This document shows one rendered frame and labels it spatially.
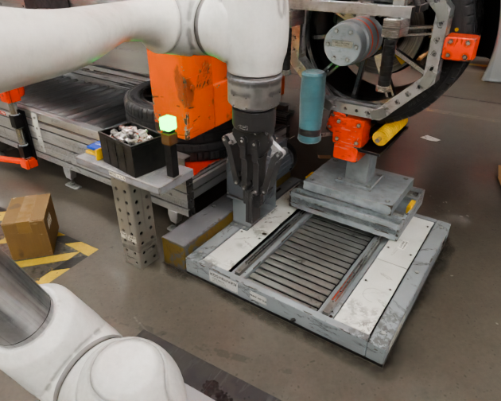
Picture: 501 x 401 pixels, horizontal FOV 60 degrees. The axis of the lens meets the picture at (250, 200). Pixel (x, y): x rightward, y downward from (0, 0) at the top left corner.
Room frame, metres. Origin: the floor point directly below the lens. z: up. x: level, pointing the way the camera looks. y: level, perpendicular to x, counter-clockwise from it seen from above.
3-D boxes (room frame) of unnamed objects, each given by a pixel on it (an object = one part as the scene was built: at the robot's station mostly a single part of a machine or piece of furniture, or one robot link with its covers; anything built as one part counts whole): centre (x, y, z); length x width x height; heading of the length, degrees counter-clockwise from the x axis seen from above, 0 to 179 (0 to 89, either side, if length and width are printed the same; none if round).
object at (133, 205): (1.44, 0.45, 0.21); 0.10 x 0.10 x 0.42; 56
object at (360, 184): (1.72, -0.48, 0.32); 0.40 x 0.30 x 0.28; 56
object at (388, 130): (1.60, -0.54, 0.51); 0.29 x 0.06 x 0.06; 146
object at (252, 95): (0.72, -0.01, 0.92); 0.09 x 0.09 x 0.06
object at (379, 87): (1.29, -0.40, 0.83); 0.04 x 0.04 x 0.16
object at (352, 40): (1.52, -0.35, 0.85); 0.21 x 0.14 x 0.14; 146
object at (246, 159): (0.73, 0.01, 0.78); 0.04 x 0.01 x 0.11; 146
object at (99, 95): (2.62, 1.04, 0.14); 2.47 x 0.85 x 0.27; 56
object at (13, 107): (2.20, 1.23, 0.30); 0.09 x 0.05 x 0.50; 56
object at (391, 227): (1.72, -0.48, 0.13); 0.50 x 0.36 x 0.10; 56
